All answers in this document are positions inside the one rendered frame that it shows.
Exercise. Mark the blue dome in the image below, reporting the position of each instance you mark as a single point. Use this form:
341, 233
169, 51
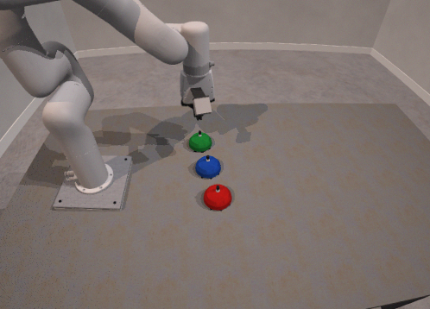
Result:
208, 167

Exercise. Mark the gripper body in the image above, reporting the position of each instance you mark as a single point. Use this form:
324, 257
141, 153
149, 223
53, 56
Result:
187, 82

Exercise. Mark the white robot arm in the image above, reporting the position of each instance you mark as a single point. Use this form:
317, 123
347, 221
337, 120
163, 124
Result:
41, 68

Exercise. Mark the red dome bell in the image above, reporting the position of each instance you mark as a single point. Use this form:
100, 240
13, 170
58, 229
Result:
217, 197

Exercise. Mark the green dome bell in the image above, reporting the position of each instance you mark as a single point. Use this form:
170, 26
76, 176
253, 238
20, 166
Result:
200, 142

